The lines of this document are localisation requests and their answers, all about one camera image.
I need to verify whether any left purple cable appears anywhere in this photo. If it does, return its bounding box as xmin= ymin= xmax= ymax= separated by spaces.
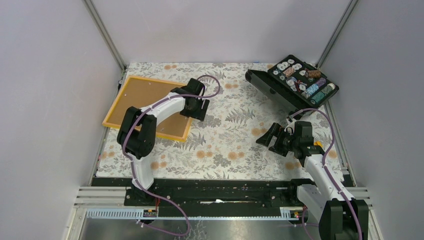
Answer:
xmin=120 ymin=74 xmax=222 ymax=237

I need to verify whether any blue yellow toy car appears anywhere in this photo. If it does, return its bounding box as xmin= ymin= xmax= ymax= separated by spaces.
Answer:
xmin=313 ymin=141 xmax=323 ymax=150

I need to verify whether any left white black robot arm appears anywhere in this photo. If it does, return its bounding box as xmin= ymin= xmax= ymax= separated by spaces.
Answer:
xmin=116 ymin=78 xmax=210 ymax=206

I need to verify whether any floral patterned table mat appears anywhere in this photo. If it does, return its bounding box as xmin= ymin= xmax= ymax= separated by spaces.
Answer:
xmin=96 ymin=62 xmax=345 ymax=182

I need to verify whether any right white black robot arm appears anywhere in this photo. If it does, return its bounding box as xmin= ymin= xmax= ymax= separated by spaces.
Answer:
xmin=256 ymin=121 xmax=369 ymax=240

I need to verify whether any orange picture frame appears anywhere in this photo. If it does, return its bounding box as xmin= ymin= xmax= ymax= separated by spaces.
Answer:
xmin=101 ymin=75 xmax=195 ymax=143

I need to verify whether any black poker chip case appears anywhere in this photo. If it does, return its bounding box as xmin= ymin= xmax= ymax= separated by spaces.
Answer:
xmin=245 ymin=54 xmax=339 ymax=115

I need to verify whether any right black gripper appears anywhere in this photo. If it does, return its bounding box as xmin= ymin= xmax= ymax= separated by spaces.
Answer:
xmin=255 ymin=123 xmax=299 ymax=158

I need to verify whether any brown poker chip stack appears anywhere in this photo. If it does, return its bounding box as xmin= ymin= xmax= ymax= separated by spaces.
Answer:
xmin=304 ymin=70 xmax=322 ymax=79

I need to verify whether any purple cable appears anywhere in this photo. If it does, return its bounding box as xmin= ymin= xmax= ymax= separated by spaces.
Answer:
xmin=120 ymin=74 xmax=222 ymax=237
xmin=287 ymin=107 xmax=364 ymax=240

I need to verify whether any purple poker chip stack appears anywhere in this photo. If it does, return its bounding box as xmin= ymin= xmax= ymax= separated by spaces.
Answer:
xmin=314 ymin=77 xmax=327 ymax=89

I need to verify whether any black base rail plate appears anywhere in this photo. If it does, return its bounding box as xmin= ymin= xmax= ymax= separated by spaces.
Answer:
xmin=124 ymin=177 xmax=321 ymax=218

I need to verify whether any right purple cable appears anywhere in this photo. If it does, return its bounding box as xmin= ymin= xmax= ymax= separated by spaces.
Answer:
xmin=287 ymin=107 xmax=364 ymax=240

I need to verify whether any teal poker chip stack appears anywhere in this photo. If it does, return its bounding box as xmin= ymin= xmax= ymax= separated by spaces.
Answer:
xmin=310 ymin=83 xmax=336 ymax=105

